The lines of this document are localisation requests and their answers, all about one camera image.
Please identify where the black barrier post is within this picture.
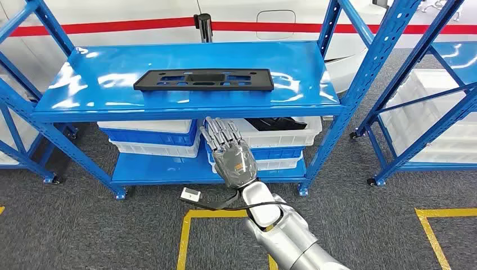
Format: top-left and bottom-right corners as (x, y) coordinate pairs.
(193, 13), (214, 43)

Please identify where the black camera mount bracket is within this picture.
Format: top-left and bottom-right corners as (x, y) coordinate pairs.
(180, 196), (240, 212)

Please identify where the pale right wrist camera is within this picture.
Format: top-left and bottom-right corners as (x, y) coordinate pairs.
(180, 187), (202, 204)

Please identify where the black plastic panel part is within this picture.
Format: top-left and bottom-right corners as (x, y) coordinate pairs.
(133, 68), (275, 92)

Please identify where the white car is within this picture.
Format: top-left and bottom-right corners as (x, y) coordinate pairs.
(0, 0), (477, 94)

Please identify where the red barrier belt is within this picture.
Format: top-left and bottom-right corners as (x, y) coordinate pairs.
(211, 21), (477, 35)
(9, 16), (196, 38)

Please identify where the large white plastic crate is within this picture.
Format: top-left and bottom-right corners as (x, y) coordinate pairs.
(380, 69), (477, 165)

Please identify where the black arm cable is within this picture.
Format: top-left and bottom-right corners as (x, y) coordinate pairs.
(202, 200), (290, 213)

